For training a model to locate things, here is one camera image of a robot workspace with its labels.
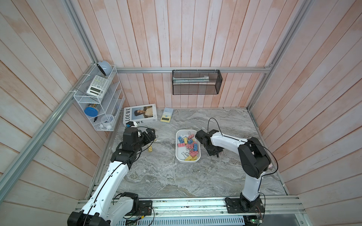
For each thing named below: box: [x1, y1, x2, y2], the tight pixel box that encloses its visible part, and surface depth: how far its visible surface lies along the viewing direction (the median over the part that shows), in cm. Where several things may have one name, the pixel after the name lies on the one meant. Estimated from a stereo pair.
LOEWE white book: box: [123, 103, 158, 126], surface depth 113 cm
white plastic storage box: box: [175, 129, 201, 164], surface depth 96 cm
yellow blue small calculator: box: [160, 107, 174, 123], surface depth 117 cm
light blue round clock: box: [96, 60, 113, 76], surface depth 84 cm
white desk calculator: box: [86, 74, 110, 98], surface depth 78 cm
